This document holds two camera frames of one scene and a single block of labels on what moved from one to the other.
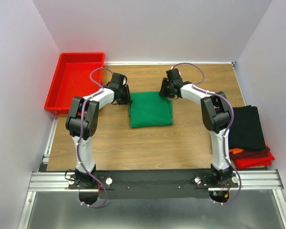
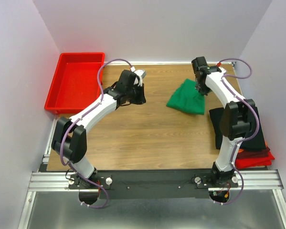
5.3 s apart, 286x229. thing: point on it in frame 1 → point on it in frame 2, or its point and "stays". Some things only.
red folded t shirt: x=248 y=162 stays
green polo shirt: x=150 y=109 → x=186 y=97
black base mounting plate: x=153 y=184 stays
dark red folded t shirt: x=247 y=153 stays
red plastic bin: x=72 y=79 stays
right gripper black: x=162 y=91 → x=201 y=91
